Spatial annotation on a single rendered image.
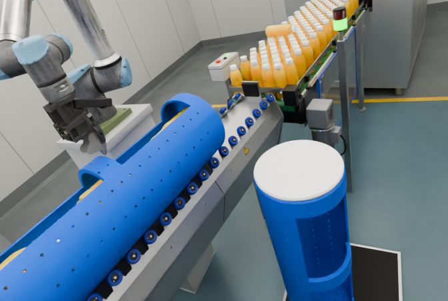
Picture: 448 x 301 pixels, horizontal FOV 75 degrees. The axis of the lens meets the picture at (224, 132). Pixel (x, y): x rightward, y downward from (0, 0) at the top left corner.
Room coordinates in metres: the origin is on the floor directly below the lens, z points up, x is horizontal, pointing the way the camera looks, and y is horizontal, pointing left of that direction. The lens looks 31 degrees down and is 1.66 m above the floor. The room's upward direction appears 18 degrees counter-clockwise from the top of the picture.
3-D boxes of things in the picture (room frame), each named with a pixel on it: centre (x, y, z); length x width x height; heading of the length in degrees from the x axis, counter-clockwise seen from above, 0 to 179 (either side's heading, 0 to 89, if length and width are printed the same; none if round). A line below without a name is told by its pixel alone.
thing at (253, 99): (1.40, -0.21, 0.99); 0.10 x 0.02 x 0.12; 47
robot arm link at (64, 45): (0.88, 0.39, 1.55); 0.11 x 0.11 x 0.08; 88
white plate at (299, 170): (0.70, -0.19, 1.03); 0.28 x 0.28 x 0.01
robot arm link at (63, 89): (0.77, 0.37, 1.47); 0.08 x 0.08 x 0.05
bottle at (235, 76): (1.60, -0.17, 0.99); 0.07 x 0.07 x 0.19
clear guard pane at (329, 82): (1.68, -0.84, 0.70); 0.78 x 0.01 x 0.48; 137
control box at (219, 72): (1.75, -0.13, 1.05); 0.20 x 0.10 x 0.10; 137
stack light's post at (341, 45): (1.44, -0.73, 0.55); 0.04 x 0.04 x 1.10; 47
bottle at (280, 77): (1.41, -0.37, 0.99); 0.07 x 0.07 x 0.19
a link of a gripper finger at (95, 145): (0.76, 0.37, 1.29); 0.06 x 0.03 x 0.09; 137
